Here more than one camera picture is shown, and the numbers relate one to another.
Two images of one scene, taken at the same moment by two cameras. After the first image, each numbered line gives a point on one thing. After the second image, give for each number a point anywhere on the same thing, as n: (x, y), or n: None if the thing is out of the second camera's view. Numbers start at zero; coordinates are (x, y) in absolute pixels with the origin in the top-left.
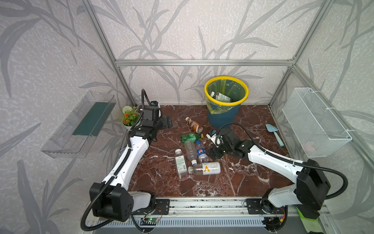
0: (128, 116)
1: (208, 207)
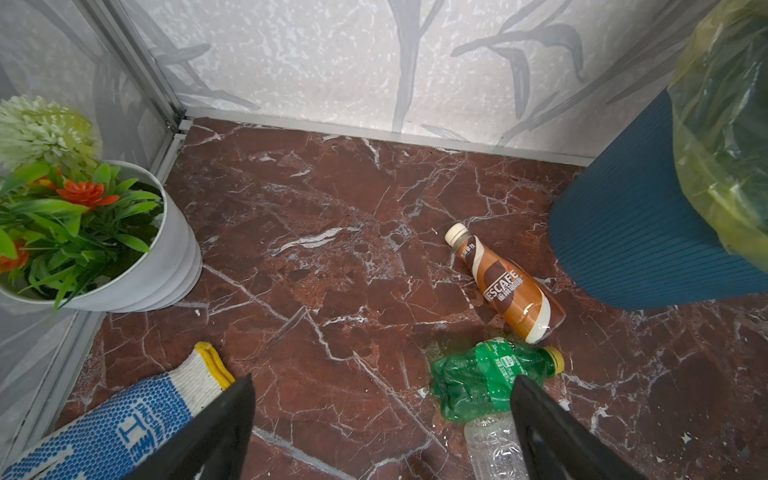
0: (97, 237)
1: None
